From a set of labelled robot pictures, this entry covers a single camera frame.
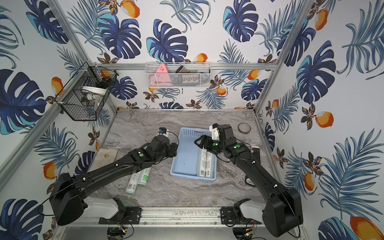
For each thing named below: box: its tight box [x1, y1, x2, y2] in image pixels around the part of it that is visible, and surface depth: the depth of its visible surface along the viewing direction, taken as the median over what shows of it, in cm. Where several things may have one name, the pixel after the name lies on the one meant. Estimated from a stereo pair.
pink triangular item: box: [155, 63, 168, 74], surface depth 91 cm
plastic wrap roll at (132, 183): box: [125, 171, 141, 195], surface depth 82 cm
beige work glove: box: [89, 148, 119, 172], surface depth 97 cm
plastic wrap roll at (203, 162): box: [199, 148, 207, 178], surface depth 90 cm
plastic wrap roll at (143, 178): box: [137, 166, 152, 187], surface depth 85 cm
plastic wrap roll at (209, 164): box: [206, 151, 212, 178], surface depth 89 cm
